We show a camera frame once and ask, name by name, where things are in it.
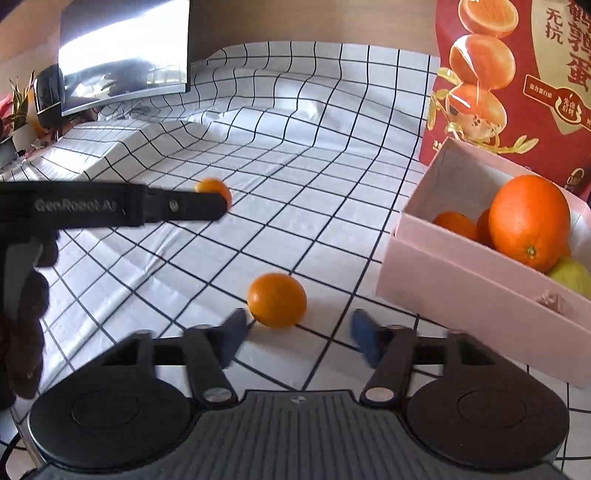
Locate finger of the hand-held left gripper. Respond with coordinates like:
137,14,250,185
143,187,228,224

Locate dark rounded object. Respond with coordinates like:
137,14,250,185
34,65,64,131

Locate large green guava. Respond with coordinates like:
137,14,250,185
547,257,591,301

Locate large orange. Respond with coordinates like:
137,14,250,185
488,175,572,273

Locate person's left hand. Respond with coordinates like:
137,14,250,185
0,231,60,411

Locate white checkered tablecloth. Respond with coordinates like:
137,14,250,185
0,41,591,462

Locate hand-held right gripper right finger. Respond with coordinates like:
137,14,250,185
350,310,499,402

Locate red snack bag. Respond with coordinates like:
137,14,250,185
418,0,591,201

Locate small tangerine with stem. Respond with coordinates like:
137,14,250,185
194,178,233,212

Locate small orange tangerine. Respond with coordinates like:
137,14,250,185
475,208,497,247
247,272,308,329
433,211,478,241

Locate black monitor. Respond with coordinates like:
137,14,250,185
58,0,192,117

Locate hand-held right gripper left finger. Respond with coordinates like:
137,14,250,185
99,308,249,403

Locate pink cardboard box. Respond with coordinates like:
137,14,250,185
375,137,591,391

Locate green potted plant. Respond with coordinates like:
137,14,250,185
0,69,38,155

